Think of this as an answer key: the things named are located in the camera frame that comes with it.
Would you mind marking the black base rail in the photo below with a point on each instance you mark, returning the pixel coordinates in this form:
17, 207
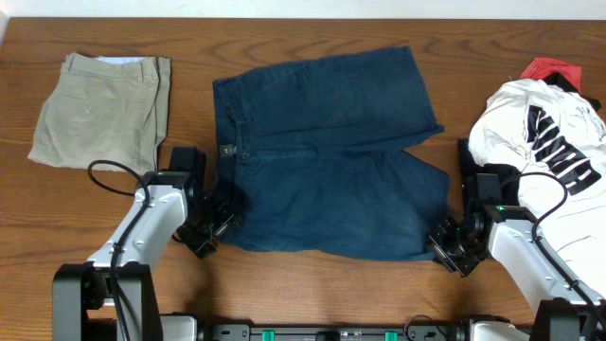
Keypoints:
418, 328

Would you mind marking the black garment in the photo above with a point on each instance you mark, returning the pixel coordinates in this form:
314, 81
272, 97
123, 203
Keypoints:
469, 169

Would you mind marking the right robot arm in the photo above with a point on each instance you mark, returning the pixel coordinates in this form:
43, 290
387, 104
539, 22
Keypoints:
566, 308

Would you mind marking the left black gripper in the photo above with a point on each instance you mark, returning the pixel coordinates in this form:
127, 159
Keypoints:
208, 229

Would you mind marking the red garment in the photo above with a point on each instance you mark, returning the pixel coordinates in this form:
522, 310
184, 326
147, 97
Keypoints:
554, 72

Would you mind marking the folded khaki shorts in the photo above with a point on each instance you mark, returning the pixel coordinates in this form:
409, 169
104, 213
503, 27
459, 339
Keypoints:
112, 108

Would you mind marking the navy blue shorts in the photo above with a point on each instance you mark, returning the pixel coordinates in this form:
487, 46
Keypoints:
315, 155

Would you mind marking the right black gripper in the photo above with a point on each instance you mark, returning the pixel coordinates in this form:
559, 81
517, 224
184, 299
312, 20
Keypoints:
451, 247

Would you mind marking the white printed t-shirt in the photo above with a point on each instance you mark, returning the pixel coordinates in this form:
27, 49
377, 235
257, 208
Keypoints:
557, 141

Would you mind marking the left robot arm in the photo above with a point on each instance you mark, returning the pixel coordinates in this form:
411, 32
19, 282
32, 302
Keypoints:
111, 295

